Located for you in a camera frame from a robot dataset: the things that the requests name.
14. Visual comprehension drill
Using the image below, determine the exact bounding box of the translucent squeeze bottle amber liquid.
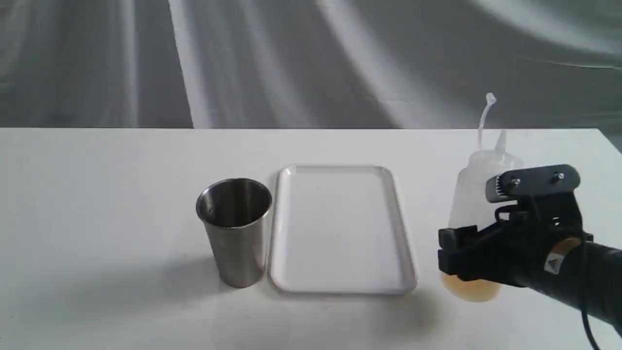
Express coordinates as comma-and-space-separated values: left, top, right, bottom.
440, 92, 523, 303

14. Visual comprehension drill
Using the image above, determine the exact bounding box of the grey backdrop curtain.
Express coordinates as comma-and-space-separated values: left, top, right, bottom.
0, 0, 622, 148

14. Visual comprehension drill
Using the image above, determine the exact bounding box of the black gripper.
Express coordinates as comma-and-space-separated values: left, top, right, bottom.
437, 194, 593, 287

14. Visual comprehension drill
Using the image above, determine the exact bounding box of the stainless steel cup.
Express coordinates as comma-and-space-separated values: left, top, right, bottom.
195, 178, 273, 288

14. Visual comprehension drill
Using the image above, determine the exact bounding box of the white plastic tray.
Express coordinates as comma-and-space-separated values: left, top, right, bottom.
267, 164, 418, 295

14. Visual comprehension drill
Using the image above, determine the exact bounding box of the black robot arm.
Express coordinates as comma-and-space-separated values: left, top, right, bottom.
437, 193, 621, 333

